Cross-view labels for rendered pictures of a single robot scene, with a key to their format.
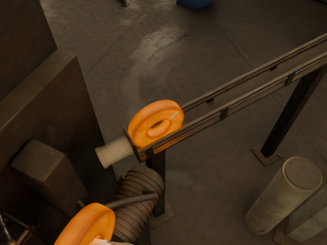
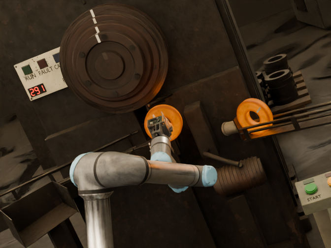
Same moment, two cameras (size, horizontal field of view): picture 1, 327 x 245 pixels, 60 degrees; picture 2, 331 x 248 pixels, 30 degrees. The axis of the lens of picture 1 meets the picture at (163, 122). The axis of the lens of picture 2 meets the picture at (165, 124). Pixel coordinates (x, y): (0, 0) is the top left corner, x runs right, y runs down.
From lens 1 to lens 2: 2.30 m
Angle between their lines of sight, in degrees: 69
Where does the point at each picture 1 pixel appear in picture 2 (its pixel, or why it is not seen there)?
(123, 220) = (218, 171)
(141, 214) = (230, 175)
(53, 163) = (192, 107)
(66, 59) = (232, 69)
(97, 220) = (167, 108)
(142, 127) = (240, 110)
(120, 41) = not seen: outside the picture
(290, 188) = not seen: hidden behind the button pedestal
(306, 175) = not seen: hidden behind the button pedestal
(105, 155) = (225, 124)
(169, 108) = (252, 102)
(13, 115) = (194, 84)
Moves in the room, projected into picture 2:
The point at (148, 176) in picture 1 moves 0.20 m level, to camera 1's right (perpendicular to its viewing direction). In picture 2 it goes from (251, 160) to (275, 170)
